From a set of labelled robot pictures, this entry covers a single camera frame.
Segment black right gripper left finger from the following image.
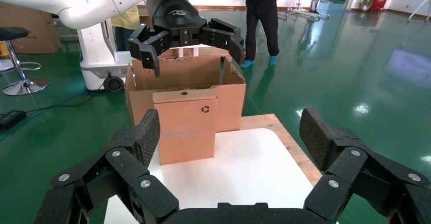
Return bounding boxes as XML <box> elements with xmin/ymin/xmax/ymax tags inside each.
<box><xmin>34</xmin><ymin>109</ymin><xmax>180</xmax><ymax>224</ymax></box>

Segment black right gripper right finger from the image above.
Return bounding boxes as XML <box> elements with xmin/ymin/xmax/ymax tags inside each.
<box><xmin>299</xmin><ymin>108</ymin><xmax>431</xmax><ymax>224</ymax></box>

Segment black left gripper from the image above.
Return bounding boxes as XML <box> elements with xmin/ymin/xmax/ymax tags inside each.
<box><xmin>127</xmin><ymin>0</ymin><xmax>247</xmax><ymax>79</ymax></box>

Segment small brown cardboard box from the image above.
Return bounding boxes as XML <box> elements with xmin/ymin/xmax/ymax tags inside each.
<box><xmin>152</xmin><ymin>88</ymin><xmax>218</xmax><ymax>166</ymax></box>

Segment large open cardboard box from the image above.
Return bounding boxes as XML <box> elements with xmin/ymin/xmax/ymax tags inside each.
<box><xmin>125</xmin><ymin>47</ymin><xmax>247</xmax><ymax>134</ymax></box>

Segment person in yellow shirt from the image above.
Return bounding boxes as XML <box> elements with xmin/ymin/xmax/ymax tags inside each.
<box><xmin>111</xmin><ymin>5</ymin><xmax>140</xmax><ymax>51</ymax></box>

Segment person in black trousers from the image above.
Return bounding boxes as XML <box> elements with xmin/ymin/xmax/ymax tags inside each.
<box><xmin>215</xmin><ymin>0</ymin><xmax>280</xmax><ymax>69</ymax></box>

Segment white robot torso and base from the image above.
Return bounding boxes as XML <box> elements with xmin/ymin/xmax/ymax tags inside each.
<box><xmin>76</xmin><ymin>19</ymin><xmax>135</xmax><ymax>92</ymax></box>

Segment black power adapter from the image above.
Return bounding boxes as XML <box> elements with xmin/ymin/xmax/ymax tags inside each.
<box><xmin>0</xmin><ymin>110</ymin><xmax>27</xmax><ymax>131</ymax></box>

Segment black humanoid robot on stand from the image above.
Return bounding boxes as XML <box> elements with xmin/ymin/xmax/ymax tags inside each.
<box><xmin>286</xmin><ymin>0</ymin><xmax>334</xmax><ymax>21</ymax></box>

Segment big closed cardboard carton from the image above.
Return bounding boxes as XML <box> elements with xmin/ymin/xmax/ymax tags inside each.
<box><xmin>0</xmin><ymin>2</ymin><xmax>62</xmax><ymax>55</ymax></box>

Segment black chrome bar stool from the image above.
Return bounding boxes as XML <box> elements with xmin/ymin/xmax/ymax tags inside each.
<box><xmin>0</xmin><ymin>26</ymin><xmax>49</xmax><ymax>97</ymax></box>

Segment black floor cable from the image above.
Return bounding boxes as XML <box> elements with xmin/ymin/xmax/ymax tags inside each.
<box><xmin>20</xmin><ymin>81</ymin><xmax>105</xmax><ymax>117</ymax></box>

